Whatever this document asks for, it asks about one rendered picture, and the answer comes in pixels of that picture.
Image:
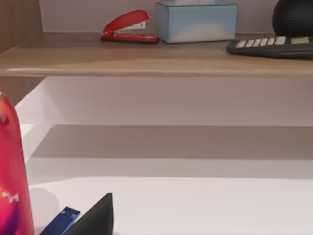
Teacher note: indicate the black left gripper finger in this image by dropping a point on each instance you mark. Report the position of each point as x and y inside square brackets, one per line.
[100, 218]

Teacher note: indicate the blue flat object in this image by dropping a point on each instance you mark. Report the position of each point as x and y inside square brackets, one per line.
[61, 221]

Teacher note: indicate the red bottle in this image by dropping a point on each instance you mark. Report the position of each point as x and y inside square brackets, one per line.
[12, 166]

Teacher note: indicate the wooden shelf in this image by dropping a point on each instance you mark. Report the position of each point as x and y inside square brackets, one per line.
[122, 57]

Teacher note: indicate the red stapler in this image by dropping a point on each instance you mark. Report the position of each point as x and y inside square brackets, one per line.
[129, 27]

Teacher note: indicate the light blue tissue box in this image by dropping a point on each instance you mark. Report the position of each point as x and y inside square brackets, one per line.
[195, 23]

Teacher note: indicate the black calculator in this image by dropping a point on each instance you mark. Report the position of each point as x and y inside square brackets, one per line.
[271, 46]

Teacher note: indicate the black round object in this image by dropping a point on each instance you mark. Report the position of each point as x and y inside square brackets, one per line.
[293, 18]

